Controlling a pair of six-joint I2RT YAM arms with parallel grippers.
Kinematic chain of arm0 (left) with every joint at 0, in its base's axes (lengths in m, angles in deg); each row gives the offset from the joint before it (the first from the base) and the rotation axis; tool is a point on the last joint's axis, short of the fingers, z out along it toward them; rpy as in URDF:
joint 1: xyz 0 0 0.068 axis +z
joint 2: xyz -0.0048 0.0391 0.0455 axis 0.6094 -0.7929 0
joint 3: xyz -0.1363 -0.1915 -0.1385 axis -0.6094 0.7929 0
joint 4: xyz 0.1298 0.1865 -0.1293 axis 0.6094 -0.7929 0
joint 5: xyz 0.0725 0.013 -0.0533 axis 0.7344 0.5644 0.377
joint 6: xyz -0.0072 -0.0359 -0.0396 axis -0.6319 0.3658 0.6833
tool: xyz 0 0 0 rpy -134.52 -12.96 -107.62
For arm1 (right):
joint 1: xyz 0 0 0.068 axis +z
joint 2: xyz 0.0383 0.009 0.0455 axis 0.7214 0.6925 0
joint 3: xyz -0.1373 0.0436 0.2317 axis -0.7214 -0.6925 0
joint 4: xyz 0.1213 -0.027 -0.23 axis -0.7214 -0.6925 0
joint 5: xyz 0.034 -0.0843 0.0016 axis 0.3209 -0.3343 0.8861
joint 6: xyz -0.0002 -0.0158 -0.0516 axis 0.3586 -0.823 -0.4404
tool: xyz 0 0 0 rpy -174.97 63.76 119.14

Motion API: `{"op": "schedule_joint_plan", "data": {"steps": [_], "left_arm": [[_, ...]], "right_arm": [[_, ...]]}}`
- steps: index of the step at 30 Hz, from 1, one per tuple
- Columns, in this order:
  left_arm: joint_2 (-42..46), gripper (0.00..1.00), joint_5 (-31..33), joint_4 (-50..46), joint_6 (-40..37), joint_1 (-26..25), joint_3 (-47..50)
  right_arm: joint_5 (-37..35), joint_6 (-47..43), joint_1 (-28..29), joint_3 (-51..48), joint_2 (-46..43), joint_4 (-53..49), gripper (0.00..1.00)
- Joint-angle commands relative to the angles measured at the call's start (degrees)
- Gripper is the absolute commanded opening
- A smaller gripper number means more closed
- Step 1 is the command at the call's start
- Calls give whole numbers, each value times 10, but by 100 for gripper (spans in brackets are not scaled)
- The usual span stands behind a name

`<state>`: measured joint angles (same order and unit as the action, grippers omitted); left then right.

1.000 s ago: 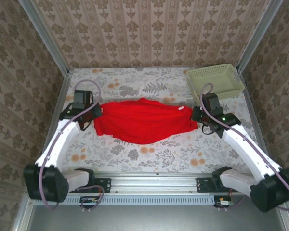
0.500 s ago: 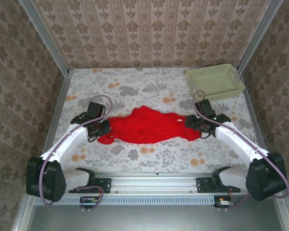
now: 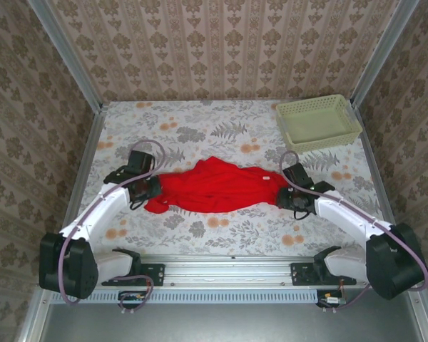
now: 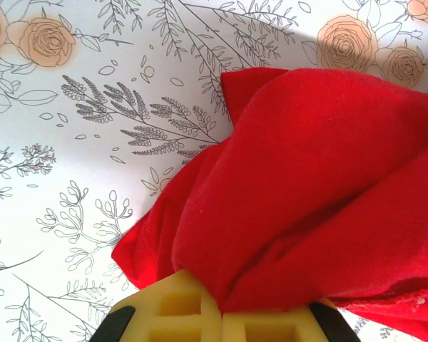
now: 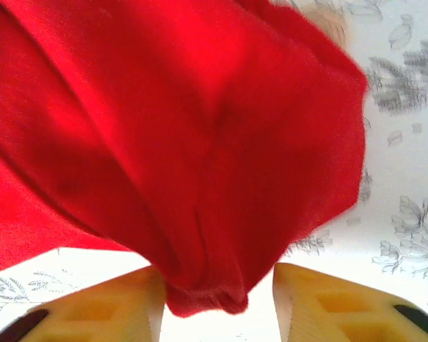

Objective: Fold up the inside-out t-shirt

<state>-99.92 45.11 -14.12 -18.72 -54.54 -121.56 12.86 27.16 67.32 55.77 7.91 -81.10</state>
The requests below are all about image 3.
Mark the red t-shirt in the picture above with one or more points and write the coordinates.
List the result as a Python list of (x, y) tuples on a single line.
[(217, 189)]

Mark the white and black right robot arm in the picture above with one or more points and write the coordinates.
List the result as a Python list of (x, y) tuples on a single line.
[(346, 217)]

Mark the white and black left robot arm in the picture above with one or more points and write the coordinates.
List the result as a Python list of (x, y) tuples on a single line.
[(103, 210)]

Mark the pale green plastic basket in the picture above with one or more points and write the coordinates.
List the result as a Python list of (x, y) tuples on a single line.
[(317, 124)]

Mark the floral table cover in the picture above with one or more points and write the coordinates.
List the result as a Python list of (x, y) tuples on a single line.
[(207, 124)]

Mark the grey metal panel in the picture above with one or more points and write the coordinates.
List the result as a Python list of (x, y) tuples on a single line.
[(235, 324)]

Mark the aluminium left table side rail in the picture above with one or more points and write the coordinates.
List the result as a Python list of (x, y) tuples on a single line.
[(89, 164)]

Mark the aluminium table side rail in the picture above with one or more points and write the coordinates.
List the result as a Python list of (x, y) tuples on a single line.
[(376, 171), (89, 164)]

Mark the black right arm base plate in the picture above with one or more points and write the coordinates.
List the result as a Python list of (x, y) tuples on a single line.
[(301, 274)]

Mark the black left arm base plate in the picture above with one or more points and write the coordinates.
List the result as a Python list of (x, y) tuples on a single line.
[(153, 274)]

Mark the aluminium right table side rail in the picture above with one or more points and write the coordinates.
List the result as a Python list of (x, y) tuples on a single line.
[(376, 171)]

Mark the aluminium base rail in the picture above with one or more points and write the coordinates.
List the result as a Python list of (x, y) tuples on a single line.
[(228, 270)]

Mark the aluminium left frame post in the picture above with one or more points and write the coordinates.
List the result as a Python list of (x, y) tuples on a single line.
[(67, 57)]

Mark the aluminium frame post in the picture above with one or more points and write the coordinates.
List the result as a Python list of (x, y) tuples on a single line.
[(381, 53), (67, 57)]

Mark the aluminium right frame post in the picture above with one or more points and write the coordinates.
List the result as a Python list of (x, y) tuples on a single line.
[(381, 53)]

